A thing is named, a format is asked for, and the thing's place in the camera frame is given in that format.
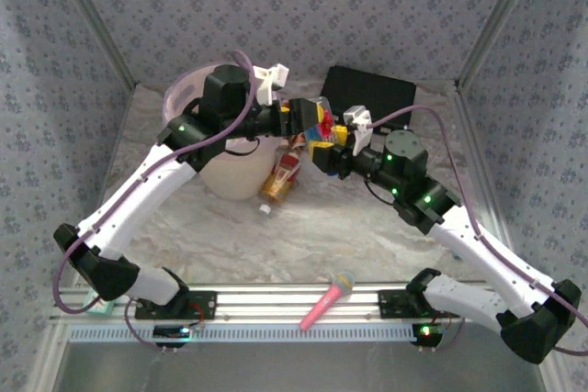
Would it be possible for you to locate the clear bottle blue cap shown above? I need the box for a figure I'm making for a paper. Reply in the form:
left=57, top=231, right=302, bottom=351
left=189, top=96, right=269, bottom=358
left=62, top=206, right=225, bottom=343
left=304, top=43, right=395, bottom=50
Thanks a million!
left=302, top=95, right=344, bottom=151

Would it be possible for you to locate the red gold drink bottle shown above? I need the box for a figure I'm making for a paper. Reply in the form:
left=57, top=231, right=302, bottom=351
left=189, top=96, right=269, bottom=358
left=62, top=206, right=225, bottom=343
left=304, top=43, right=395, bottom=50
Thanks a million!
left=259, top=151, right=303, bottom=205

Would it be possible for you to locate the cream plastic bin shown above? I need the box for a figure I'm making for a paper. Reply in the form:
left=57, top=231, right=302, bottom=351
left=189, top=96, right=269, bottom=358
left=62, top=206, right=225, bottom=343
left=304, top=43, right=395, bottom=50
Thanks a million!
left=163, top=61, right=282, bottom=201

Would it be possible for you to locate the purple plastic bin liner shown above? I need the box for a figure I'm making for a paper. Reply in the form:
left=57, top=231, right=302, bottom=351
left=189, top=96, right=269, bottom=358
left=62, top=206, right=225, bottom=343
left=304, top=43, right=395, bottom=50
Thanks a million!
left=162, top=61, right=281, bottom=168

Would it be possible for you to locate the black hard case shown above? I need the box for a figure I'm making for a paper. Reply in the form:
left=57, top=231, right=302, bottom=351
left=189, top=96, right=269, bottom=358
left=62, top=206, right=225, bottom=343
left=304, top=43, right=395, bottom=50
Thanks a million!
left=319, top=64, right=417, bottom=136

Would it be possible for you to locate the marbled plastic table cover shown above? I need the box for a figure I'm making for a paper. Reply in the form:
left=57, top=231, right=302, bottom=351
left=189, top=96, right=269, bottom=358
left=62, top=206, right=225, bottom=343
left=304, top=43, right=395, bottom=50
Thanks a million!
left=75, top=79, right=523, bottom=286

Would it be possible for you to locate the pink toy microphone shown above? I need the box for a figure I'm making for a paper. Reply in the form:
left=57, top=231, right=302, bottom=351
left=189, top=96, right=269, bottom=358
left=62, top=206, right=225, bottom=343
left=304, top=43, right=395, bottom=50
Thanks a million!
left=298, top=271, right=357, bottom=332

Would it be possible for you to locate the small mint green clock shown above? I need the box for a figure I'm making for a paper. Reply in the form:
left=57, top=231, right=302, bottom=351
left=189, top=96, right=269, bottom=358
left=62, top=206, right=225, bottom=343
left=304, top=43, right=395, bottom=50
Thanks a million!
left=85, top=293, right=117, bottom=319

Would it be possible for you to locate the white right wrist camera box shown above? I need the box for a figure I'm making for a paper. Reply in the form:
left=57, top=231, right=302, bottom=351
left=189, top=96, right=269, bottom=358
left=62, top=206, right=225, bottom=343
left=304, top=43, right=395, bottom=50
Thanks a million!
left=343, top=106, right=375, bottom=158

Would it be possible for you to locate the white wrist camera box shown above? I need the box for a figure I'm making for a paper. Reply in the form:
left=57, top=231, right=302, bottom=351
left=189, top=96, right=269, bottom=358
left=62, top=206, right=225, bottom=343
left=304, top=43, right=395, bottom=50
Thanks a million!
left=251, top=62, right=291, bottom=105
left=343, top=106, right=375, bottom=158

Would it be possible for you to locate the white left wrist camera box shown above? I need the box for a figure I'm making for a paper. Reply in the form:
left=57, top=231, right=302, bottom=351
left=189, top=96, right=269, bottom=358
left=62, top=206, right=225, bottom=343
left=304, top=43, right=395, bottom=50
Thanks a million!
left=251, top=62, right=291, bottom=105

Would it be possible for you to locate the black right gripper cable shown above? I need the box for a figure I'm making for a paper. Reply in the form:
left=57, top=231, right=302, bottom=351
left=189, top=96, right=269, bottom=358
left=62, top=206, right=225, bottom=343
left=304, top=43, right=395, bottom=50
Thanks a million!
left=364, top=177, right=397, bottom=206

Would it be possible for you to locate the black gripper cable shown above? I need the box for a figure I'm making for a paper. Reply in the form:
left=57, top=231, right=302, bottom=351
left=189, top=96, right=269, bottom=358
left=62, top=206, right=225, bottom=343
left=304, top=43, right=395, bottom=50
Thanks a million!
left=226, top=137, right=262, bottom=158
left=364, top=177, right=397, bottom=206

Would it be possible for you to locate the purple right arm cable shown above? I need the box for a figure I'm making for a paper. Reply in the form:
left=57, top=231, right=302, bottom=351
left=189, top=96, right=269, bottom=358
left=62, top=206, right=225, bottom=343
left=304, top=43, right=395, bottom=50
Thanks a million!
left=367, top=105, right=588, bottom=356

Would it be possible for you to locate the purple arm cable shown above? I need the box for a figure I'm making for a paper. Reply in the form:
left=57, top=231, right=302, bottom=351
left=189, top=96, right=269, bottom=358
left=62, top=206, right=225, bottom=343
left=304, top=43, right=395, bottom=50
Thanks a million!
left=367, top=105, right=588, bottom=356
left=51, top=49, right=256, bottom=353

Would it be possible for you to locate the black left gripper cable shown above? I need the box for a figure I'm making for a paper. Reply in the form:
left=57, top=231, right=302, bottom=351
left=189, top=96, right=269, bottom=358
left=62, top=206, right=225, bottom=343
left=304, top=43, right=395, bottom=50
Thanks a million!
left=226, top=137, right=262, bottom=158

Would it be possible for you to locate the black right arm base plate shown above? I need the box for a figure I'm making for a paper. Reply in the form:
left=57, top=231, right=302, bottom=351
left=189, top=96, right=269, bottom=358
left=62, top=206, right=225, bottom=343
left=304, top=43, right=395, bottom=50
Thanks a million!
left=377, top=289, right=463, bottom=320

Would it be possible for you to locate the aluminium corner post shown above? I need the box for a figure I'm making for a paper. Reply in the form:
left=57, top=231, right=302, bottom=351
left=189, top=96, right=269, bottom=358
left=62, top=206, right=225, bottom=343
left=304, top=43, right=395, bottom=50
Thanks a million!
left=48, top=0, right=139, bottom=90
left=456, top=0, right=548, bottom=90

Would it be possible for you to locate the aluminium mounting rail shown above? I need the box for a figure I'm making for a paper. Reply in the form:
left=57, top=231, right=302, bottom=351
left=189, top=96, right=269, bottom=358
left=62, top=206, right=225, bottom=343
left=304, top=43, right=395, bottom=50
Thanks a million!
left=48, top=282, right=550, bottom=325

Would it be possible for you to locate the slotted grey cable duct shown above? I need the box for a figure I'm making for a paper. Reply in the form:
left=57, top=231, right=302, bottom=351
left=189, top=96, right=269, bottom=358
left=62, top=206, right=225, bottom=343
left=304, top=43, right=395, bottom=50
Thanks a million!
left=67, top=322, right=418, bottom=345

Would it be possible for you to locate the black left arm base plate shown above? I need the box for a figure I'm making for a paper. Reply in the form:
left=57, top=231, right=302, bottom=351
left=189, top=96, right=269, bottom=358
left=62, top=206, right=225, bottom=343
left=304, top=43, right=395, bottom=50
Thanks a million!
left=134, top=289, right=218, bottom=320

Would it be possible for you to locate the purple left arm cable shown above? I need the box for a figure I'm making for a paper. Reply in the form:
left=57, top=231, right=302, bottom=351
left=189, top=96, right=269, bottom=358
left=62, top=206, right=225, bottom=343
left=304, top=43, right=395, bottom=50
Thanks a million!
left=51, top=49, right=256, bottom=353

